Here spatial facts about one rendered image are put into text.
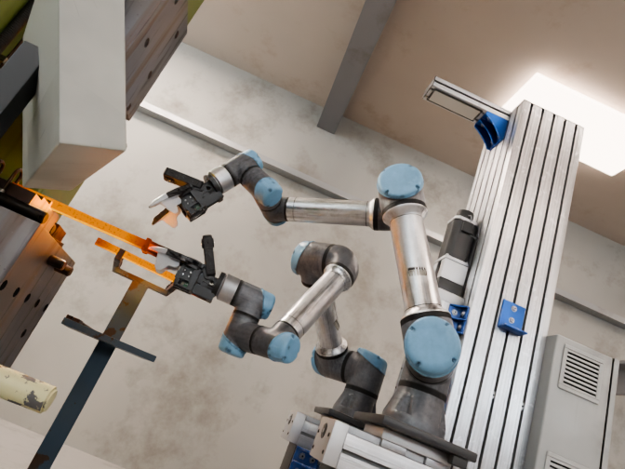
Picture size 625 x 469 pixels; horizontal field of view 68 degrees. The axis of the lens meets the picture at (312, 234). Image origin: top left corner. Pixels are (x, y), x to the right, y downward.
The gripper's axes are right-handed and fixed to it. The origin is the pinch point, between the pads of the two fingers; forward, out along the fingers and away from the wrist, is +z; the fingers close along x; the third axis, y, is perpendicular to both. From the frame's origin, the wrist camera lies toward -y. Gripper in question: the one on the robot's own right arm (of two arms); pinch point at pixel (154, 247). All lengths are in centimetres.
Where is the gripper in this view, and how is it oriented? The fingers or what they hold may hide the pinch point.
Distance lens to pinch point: 131.4
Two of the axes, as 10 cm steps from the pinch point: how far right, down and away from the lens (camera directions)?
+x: -2.6, 2.8, 9.2
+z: -9.0, -4.2, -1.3
